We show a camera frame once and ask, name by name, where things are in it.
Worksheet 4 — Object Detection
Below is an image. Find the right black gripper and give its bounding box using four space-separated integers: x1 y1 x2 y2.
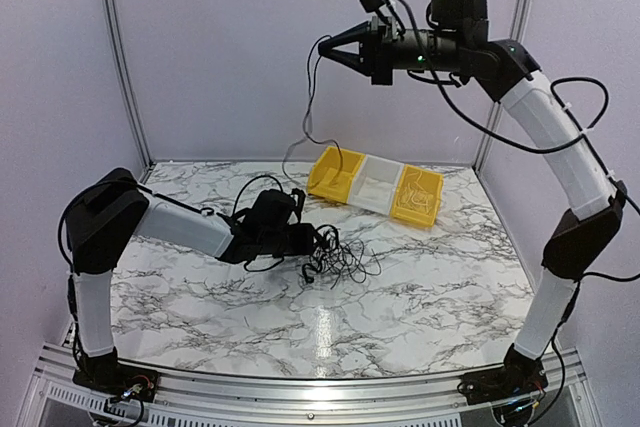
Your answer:
319 15 468 85

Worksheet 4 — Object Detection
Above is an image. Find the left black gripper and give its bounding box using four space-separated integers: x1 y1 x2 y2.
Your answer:
261 223 323 257

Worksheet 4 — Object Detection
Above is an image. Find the pulled black cable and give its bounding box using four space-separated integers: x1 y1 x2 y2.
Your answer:
282 35 346 193

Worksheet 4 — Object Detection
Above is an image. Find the black cable bundle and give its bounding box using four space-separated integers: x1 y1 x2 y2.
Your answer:
299 224 384 291

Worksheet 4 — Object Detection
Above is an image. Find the white thin cable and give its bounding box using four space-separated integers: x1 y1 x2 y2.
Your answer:
397 174 436 216

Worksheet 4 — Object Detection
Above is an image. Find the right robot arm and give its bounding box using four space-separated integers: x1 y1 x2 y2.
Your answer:
318 0 627 395

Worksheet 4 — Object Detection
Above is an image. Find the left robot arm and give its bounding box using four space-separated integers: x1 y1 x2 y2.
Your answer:
58 168 317 392

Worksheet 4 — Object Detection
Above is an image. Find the left yellow bin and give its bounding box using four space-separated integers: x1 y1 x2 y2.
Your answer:
307 146 365 204

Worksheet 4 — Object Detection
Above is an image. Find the yellow bin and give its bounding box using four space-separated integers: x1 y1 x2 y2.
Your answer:
307 146 365 204
390 164 444 228

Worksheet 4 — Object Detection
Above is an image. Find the white translucent bin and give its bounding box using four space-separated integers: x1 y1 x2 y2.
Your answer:
347 155 404 216

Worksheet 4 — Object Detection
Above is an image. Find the right yellow bin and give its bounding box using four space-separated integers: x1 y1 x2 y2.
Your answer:
390 164 444 228

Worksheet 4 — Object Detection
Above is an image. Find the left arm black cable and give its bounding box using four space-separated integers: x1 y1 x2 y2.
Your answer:
232 174 294 273

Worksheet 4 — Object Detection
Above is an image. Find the right aluminium corner post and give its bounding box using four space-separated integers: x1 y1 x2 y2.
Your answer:
473 0 532 177

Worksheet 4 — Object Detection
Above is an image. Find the aluminium corner post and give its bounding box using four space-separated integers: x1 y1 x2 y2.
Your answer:
473 0 532 177
102 0 154 169

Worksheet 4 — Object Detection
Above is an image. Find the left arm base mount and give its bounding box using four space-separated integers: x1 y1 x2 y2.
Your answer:
73 348 160 402

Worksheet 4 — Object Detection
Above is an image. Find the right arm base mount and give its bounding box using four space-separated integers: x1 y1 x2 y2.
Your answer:
457 345 548 405

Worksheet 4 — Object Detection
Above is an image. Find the left aluminium corner post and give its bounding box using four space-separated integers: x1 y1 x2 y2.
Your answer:
102 0 154 169

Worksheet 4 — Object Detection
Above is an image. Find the aluminium front rail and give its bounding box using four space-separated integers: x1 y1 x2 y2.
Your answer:
17 344 602 426

